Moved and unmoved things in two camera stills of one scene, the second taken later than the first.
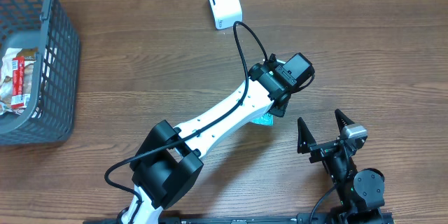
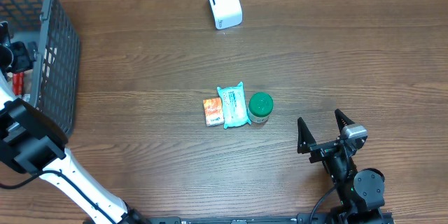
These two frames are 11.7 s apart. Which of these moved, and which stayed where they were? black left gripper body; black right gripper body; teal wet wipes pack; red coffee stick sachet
Moved: black left gripper body; teal wet wipes pack
Stayed: red coffee stick sachet; black right gripper body
